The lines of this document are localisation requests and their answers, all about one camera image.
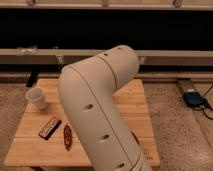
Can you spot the wooden table board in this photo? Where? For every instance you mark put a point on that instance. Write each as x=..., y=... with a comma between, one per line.
x=29, y=149

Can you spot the black orange candy bar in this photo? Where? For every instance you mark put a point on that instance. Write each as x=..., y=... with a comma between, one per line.
x=50, y=127

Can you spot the blue power adapter box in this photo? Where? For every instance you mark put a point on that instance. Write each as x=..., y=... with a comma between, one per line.
x=192, y=98

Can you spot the orange plate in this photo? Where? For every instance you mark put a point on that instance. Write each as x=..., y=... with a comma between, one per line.
x=135, y=137

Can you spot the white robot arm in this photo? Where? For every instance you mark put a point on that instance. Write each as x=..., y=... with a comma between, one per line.
x=86, y=91

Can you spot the white paper cup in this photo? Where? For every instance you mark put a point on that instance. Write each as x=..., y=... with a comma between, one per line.
x=37, y=97

